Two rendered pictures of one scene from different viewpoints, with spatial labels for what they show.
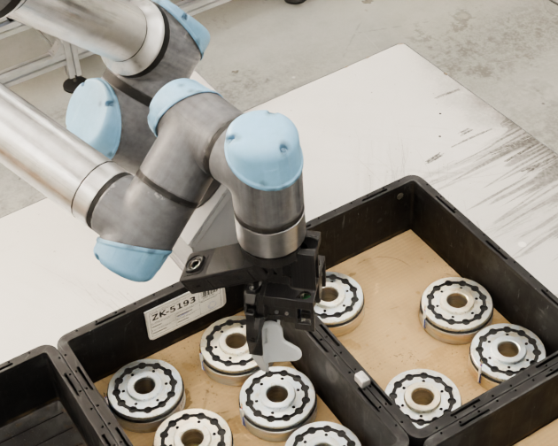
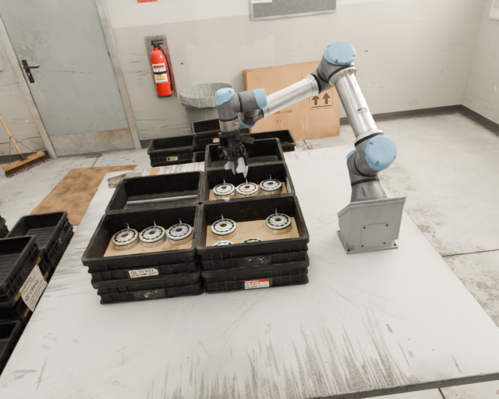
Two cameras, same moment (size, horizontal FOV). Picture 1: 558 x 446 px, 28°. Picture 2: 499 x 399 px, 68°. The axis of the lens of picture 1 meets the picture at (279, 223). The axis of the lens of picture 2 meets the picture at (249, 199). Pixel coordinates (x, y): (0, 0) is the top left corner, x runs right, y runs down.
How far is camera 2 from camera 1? 2.00 m
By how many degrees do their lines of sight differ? 86
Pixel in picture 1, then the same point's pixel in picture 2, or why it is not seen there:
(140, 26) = (359, 130)
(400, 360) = (246, 234)
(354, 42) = not seen: outside the picture
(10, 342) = (333, 195)
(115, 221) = not seen: hidden behind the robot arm
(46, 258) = not seen: hidden behind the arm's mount
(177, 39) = (363, 146)
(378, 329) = (262, 234)
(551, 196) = (336, 363)
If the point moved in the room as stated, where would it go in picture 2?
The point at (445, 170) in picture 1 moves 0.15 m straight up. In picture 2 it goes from (377, 328) to (382, 296)
